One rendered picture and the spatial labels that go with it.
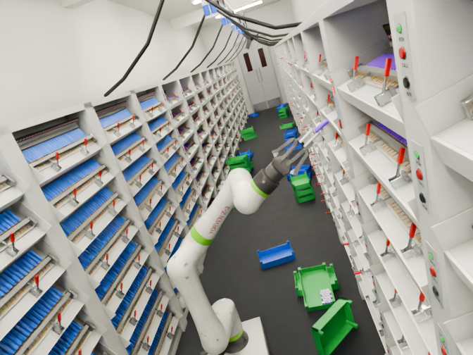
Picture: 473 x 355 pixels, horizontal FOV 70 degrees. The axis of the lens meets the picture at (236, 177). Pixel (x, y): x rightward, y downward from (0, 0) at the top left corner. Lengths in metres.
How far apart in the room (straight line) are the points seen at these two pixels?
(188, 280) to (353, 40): 1.11
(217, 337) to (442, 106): 1.40
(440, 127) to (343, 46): 0.71
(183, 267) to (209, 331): 0.34
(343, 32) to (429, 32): 0.70
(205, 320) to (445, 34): 1.41
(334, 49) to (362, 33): 0.09
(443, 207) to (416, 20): 0.27
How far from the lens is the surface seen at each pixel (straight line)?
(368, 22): 1.24
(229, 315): 1.80
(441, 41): 0.54
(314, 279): 2.62
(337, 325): 2.33
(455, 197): 0.61
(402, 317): 1.36
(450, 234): 0.63
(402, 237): 1.02
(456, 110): 0.56
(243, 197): 1.31
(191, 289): 1.55
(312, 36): 1.91
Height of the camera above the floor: 1.68
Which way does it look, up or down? 18 degrees down
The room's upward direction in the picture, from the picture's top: 18 degrees counter-clockwise
